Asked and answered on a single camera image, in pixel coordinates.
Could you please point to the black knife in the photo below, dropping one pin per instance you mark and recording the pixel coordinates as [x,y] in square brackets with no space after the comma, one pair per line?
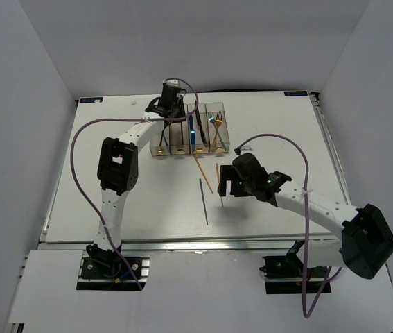
[197,114]

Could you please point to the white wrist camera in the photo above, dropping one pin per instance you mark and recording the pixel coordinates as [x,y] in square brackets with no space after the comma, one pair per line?
[239,150]
[171,82]

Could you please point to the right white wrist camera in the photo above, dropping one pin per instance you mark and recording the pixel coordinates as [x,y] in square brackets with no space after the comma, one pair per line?
[239,150]

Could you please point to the blue knife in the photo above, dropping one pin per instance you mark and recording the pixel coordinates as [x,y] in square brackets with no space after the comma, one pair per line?
[192,133]

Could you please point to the black spoon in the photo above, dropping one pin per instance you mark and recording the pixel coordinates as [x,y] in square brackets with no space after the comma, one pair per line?
[163,138]

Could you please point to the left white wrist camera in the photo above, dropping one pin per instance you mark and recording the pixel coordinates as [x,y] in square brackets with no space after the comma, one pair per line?
[171,82]

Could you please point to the clear container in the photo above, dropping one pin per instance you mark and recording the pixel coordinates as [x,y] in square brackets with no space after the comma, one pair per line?
[174,140]
[200,148]
[214,107]
[155,148]

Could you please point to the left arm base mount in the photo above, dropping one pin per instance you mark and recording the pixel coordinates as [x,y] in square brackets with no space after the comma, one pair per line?
[104,270]

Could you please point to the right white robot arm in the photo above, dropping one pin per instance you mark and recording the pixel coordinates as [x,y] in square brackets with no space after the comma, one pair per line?
[366,240]

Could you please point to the gold fork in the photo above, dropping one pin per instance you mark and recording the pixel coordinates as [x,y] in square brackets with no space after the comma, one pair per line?
[217,124]

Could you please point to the rainbow fork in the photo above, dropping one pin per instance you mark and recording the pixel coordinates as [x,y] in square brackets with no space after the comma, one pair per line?
[212,116]

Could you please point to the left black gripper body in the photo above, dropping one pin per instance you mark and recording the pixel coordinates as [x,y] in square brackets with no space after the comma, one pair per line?
[178,109]

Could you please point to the right blue corner sticker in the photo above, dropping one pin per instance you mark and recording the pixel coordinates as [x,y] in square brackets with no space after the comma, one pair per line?
[295,93]

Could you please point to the blue corner sticker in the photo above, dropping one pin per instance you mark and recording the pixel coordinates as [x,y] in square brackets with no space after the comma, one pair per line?
[91,100]
[295,93]

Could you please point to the left blue corner sticker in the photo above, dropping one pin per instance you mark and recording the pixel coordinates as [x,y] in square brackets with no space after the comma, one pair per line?
[91,100]

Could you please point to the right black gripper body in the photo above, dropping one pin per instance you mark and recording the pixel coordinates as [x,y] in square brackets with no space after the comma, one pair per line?
[239,188]

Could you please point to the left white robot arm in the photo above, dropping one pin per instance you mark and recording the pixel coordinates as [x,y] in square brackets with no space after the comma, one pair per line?
[118,172]

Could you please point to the orange chopstick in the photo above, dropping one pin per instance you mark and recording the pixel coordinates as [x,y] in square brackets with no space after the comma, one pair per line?
[203,173]
[218,179]

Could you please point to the blue chopstick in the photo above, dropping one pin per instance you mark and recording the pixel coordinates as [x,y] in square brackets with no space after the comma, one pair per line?
[181,132]
[203,202]

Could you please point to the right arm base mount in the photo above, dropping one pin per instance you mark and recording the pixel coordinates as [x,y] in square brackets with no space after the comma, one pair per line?
[282,272]

